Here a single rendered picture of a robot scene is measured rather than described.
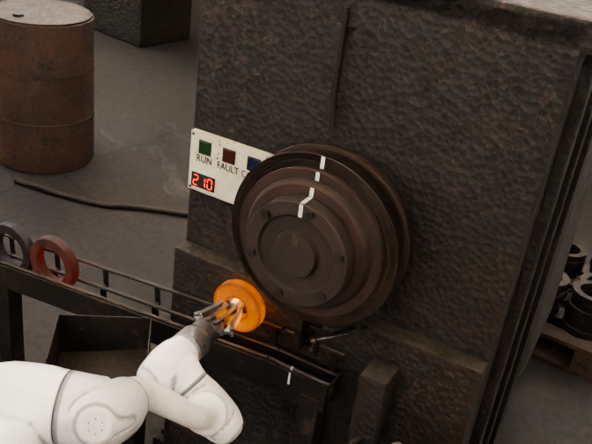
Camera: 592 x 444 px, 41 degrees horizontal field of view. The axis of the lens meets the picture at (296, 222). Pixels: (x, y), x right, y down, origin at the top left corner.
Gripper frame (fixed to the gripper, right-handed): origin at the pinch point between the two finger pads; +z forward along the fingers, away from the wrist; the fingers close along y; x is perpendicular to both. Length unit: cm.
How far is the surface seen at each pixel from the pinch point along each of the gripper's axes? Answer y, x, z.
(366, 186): 32, 48, -1
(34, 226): -179, -87, 95
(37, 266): -76, -18, -1
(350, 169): 28, 50, -1
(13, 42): -232, -13, 140
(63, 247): -65, -8, 0
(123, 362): -25.9, -22.0, -18.9
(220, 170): -16.0, 31.1, 11.9
